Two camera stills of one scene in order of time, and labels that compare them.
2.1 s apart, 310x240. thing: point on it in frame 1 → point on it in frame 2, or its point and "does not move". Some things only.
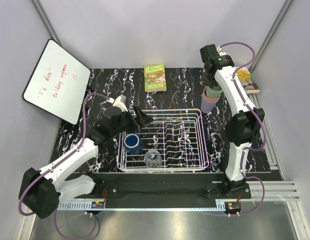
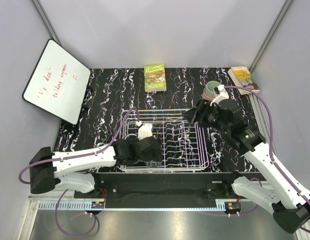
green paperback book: [155, 79] does not move
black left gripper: [143, 119] → [156, 156]
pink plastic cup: [210, 99] does not move
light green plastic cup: [213, 92] does not move
